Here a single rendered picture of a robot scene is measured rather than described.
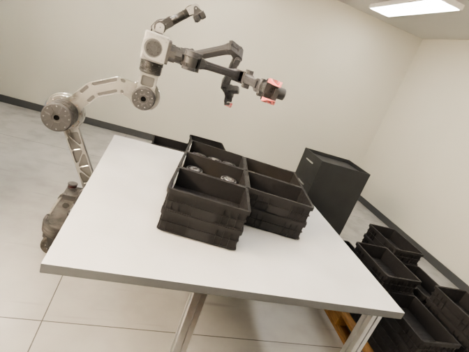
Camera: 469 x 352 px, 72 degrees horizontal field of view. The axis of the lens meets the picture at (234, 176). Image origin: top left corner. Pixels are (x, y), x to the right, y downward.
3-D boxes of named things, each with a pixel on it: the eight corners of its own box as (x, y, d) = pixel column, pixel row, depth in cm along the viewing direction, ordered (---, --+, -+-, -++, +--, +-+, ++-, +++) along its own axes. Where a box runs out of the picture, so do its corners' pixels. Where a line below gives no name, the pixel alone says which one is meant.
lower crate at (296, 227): (234, 223, 183) (241, 204, 179) (234, 201, 211) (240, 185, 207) (299, 242, 188) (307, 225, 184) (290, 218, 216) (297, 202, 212)
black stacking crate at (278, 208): (241, 206, 179) (248, 188, 176) (239, 186, 207) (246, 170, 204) (306, 225, 184) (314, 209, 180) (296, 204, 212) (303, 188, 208)
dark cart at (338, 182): (287, 235, 352) (320, 160, 323) (276, 214, 392) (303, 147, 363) (335, 244, 369) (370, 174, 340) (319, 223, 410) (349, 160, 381)
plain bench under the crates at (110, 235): (20, 399, 132) (40, 263, 110) (98, 209, 277) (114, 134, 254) (343, 408, 178) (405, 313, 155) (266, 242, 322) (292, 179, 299)
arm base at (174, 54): (164, 63, 179) (169, 40, 175) (178, 67, 181) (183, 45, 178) (163, 63, 171) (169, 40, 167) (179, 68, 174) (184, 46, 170)
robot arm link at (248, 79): (239, 85, 200) (244, 68, 196) (247, 88, 201) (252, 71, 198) (254, 96, 161) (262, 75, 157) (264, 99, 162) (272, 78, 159)
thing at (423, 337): (432, 386, 195) (463, 346, 184) (393, 384, 186) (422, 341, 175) (391, 332, 231) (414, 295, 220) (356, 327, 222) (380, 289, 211)
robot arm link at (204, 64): (236, 83, 207) (241, 68, 204) (250, 89, 199) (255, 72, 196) (178, 66, 176) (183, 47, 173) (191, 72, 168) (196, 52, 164)
